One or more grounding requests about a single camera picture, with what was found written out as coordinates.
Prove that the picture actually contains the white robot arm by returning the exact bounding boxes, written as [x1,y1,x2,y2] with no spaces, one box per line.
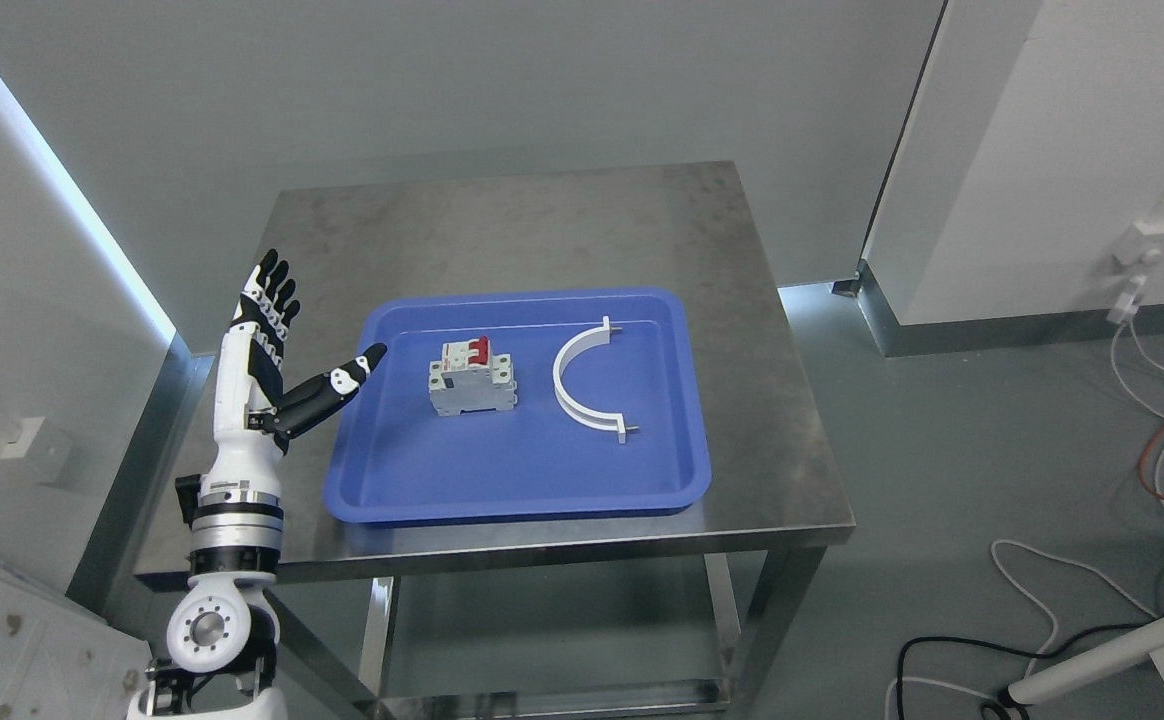
[128,250,386,719]

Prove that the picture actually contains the black cable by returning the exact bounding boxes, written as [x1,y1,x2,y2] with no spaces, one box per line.
[894,540,1164,720]

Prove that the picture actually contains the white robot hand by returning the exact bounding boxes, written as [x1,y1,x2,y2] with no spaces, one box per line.
[208,249,386,489]

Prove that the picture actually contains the grey red circuit breaker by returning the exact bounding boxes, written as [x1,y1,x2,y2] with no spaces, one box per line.
[427,336,518,416]

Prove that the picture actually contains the blue plastic tray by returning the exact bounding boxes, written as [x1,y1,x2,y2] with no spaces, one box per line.
[322,287,714,525]

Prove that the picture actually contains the white semicircular pipe clamp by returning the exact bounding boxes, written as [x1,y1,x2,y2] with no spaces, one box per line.
[551,315,640,447]

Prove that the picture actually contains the white wall socket plug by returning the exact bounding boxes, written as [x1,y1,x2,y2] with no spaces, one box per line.
[1107,219,1164,325]

